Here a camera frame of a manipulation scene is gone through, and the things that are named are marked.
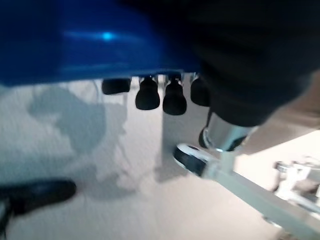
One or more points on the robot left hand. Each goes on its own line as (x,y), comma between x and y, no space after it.
(245,62)

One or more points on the chrome bed crank mechanism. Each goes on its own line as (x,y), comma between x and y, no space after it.
(296,175)

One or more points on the black and white caster wheel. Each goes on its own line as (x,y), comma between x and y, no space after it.
(190,160)

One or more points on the grey metal bed frame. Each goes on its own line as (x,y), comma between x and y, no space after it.
(252,196)

